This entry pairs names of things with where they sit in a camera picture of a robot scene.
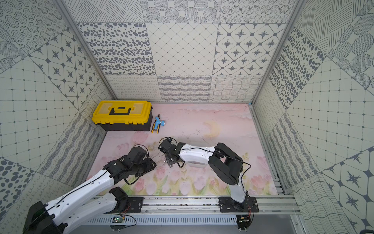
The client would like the aluminium mounting rail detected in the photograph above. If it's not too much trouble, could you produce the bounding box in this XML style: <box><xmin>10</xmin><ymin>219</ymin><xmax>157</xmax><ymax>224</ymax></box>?
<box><xmin>58</xmin><ymin>194</ymin><xmax>302</xmax><ymax>217</ymax></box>

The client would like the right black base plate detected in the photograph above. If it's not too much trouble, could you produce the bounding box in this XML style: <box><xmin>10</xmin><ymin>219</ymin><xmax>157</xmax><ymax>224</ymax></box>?
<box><xmin>218</xmin><ymin>196</ymin><xmax>259</xmax><ymax>213</ymax></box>

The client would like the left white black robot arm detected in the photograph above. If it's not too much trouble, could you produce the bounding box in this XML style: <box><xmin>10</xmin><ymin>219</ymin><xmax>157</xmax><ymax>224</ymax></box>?
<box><xmin>22</xmin><ymin>146</ymin><xmax>156</xmax><ymax>234</ymax></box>

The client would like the small green circuit board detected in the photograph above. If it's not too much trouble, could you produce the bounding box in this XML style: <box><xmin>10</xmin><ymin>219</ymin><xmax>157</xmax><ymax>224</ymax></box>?
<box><xmin>112</xmin><ymin>216</ymin><xmax>124</xmax><ymax>223</ymax></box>

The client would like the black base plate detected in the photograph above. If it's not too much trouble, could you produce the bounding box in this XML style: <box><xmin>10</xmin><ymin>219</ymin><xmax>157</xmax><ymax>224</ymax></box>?
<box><xmin>218</xmin><ymin>196</ymin><xmax>259</xmax><ymax>213</ymax></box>
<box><xmin>116</xmin><ymin>197</ymin><xmax>144</xmax><ymax>213</ymax></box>

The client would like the blue yellow hand tool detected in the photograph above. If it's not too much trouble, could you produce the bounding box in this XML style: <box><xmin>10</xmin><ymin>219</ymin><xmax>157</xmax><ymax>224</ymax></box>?
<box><xmin>151</xmin><ymin>114</ymin><xmax>165</xmax><ymax>134</ymax></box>

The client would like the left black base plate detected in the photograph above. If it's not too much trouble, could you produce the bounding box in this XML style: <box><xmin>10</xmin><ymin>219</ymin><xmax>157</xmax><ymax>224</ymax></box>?
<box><xmin>116</xmin><ymin>197</ymin><xmax>144</xmax><ymax>213</ymax></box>

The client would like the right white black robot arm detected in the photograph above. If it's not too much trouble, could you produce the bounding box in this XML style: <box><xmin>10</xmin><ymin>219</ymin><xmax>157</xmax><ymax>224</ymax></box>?
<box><xmin>158</xmin><ymin>137</ymin><xmax>247</xmax><ymax>203</ymax></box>

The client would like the yellow black toolbox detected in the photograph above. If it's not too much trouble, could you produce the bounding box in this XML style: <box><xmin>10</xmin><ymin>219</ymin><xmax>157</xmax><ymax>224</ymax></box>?
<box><xmin>92</xmin><ymin>100</ymin><xmax>153</xmax><ymax>132</ymax></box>

